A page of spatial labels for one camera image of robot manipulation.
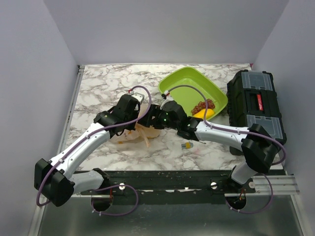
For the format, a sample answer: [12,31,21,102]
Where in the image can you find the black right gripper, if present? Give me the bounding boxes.
[137,104,179,131]

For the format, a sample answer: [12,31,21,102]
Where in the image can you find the translucent orange plastic bag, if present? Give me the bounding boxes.
[109,104,162,148]

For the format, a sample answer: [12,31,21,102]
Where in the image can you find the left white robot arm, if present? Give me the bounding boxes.
[34,93,144,207]

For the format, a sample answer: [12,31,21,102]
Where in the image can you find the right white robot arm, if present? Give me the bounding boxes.
[139,101,283,193]

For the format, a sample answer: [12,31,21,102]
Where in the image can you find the red fake grapes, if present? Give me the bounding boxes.
[191,99,215,115]

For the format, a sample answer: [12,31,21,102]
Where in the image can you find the yellow fake mango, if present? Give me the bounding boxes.
[193,109,215,120]

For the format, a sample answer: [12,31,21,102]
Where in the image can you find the hex key set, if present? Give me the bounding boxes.
[181,142,193,149]

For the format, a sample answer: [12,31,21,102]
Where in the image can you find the green plastic tray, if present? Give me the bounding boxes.
[158,67,228,116]

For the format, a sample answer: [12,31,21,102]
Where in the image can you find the black plastic toolbox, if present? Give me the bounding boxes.
[226,70,287,145]

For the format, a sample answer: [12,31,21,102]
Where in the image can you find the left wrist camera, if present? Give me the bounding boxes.
[128,91,145,104]

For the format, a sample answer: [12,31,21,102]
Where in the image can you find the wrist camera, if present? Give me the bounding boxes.
[161,90,174,103]
[128,91,145,104]

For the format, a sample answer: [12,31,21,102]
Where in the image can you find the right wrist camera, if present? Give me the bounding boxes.
[161,90,174,103]

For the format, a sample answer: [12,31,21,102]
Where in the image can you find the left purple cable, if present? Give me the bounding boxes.
[36,85,152,207]

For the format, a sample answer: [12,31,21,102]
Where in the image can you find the purple cable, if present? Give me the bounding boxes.
[161,85,287,214]
[36,85,152,207]

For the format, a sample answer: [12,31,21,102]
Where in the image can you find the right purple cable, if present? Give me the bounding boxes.
[161,85,287,214]

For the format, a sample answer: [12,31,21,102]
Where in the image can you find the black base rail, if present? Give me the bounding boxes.
[81,171,255,205]

